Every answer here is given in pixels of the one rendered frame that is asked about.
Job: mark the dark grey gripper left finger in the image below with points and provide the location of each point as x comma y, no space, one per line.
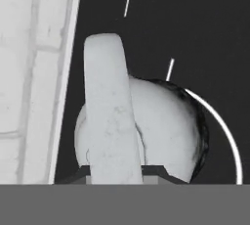
83,174

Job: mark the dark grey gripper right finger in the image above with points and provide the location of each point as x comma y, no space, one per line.
155,173

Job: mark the black stove hob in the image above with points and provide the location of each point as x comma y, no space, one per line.
182,30

